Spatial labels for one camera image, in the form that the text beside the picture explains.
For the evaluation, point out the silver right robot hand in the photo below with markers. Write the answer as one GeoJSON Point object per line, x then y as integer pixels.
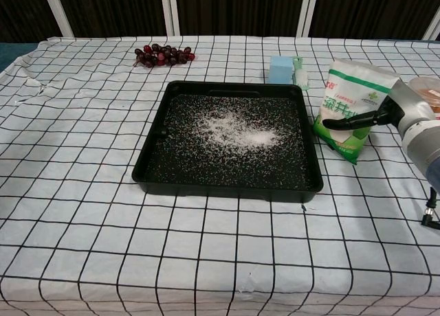
{"type": "Point", "coordinates": [407, 103]}

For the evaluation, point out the green and white bag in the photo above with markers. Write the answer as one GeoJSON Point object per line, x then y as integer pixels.
{"type": "Point", "coordinates": [347, 89]}

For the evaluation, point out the black square tray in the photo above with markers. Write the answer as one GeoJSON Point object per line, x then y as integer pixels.
{"type": "Point", "coordinates": [192, 171]}

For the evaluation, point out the clear jar of orange snacks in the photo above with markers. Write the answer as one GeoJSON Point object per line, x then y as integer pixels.
{"type": "Point", "coordinates": [429, 92]}

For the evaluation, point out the blue sponge block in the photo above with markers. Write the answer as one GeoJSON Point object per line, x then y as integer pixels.
{"type": "Point", "coordinates": [280, 70]}

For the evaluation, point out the white salt pile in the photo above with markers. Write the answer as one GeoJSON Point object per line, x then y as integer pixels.
{"type": "Point", "coordinates": [237, 130]}

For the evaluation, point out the bunch of red grapes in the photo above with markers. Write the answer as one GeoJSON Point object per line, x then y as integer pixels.
{"type": "Point", "coordinates": [158, 55]}

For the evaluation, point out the white black checked tablecloth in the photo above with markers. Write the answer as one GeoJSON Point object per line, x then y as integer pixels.
{"type": "Point", "coordinates": [86, 158]}

